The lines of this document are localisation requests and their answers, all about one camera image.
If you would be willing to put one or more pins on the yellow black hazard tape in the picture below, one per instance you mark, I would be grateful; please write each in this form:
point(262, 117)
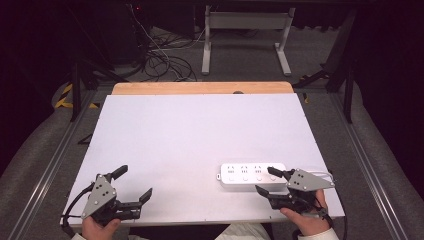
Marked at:
point(65, 98)

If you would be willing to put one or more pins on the white power strip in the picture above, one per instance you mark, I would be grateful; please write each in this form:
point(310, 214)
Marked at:
point(246, 175)

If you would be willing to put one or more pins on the black table bracket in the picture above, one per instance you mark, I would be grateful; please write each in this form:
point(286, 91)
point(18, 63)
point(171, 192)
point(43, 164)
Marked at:
point(85, 139)

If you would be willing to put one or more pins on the person's white clothing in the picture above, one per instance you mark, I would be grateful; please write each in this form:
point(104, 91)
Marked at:
point(243, 232)

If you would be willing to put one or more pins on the white metal table frame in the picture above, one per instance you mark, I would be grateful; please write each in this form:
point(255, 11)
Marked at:
point(246, 20)

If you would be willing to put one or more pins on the person's left hand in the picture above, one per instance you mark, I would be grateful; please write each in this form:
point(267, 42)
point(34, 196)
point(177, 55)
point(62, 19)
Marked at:
point(96, 229)

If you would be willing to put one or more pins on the black metal stand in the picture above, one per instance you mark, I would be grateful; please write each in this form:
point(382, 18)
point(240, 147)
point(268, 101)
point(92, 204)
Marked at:
point(76, 93)
point(348, 73)

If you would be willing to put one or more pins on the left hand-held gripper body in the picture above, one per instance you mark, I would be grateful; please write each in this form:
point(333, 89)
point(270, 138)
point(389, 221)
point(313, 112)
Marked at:
point(99, 196)

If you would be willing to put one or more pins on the person's right hand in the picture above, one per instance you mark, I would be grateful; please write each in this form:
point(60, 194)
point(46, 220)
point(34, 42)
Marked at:
point(308, 222)

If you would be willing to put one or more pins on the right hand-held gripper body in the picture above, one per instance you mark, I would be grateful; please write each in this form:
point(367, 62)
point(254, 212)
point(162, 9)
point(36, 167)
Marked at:
point(305, 181)

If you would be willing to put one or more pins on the aluminium floor rail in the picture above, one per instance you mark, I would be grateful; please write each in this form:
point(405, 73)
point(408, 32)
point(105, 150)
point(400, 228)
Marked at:
point(366, 166)
point(50, 170)

